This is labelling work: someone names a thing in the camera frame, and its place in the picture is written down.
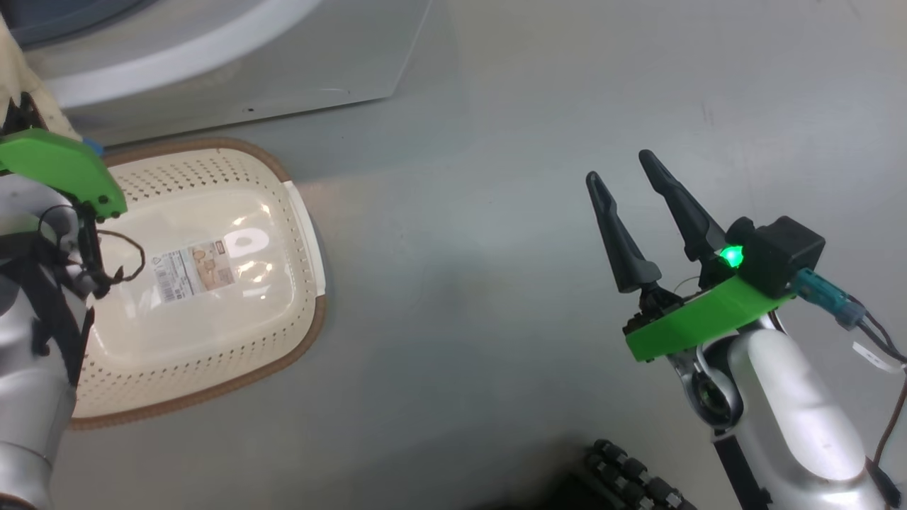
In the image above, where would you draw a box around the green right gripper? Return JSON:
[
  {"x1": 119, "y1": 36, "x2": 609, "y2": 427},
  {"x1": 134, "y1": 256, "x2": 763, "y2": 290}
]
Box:
[{"x1": 585, "y1": 149, "x2": 798, "y2": 364}]

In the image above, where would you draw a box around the white cable tag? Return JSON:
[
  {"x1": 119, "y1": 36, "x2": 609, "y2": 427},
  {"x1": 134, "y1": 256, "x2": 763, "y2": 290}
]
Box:
[{"x1": 852, "y1": 341, "x2": 899, "y2": 374}]

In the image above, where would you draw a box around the white washing machine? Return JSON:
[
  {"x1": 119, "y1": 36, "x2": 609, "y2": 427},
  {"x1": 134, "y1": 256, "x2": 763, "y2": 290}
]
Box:
[{"x1": 0, "y1": 0, "x2": 434, "y2": 147}]

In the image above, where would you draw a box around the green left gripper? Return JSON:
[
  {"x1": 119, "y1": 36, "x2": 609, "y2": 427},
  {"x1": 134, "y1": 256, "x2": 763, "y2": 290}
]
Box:
[{"x1": 0, "y1": 92, "x2": 129, "y2": 220}]

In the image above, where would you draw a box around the cream perforated laundry basket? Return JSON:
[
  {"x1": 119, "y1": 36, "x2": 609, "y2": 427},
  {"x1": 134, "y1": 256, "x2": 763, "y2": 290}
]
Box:
[{"x1": 67, "y1": 137, "x2": 328, "y2": 431}]

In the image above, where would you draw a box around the teal right camera connector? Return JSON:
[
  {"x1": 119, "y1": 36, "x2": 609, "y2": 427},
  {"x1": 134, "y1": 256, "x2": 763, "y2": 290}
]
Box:
[{"x1": 794, "y1": 269, "x2": 869, "y2": 331}]

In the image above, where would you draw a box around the paper basket label sticker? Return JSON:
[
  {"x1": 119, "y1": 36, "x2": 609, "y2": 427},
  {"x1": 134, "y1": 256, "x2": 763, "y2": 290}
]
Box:
[{"x1": 154, "y1": 239, "x2": 237, "y2": 305}]

